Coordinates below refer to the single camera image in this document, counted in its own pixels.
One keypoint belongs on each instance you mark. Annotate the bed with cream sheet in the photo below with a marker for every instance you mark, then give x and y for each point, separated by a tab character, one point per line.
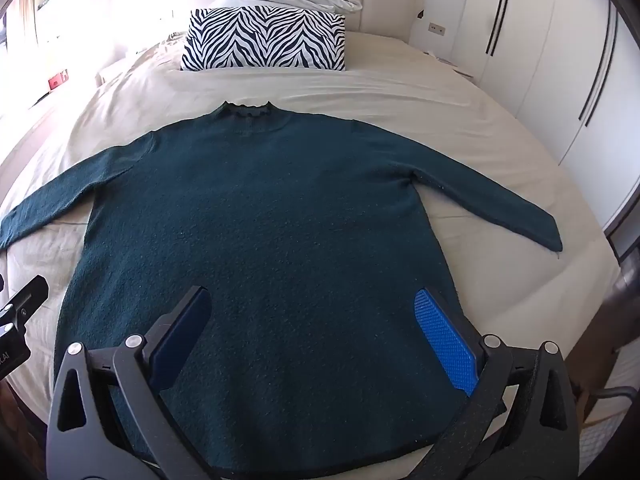
400	100

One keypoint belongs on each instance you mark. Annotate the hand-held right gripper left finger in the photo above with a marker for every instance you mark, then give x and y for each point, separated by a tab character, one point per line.
180	335

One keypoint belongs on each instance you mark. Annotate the grey mesh chair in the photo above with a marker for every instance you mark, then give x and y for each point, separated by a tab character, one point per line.
607	425

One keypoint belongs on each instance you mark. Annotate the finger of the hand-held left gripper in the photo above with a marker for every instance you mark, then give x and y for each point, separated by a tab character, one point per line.
30	295

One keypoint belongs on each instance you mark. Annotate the small red box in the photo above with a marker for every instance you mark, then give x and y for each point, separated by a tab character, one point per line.
57	80

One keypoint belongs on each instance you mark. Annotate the zebra print pillow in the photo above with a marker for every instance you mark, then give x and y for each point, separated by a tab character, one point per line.
265	37

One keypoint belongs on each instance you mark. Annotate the dark teal knit sweater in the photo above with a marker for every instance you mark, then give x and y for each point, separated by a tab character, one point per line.
280	220

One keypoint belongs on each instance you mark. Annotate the cream padded headboard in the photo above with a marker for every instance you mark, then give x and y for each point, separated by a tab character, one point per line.
390	0

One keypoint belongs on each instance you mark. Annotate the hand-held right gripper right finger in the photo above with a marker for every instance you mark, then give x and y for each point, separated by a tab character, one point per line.
445	340

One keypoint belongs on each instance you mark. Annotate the white wall socket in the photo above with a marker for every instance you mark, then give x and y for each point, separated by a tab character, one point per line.
437	28

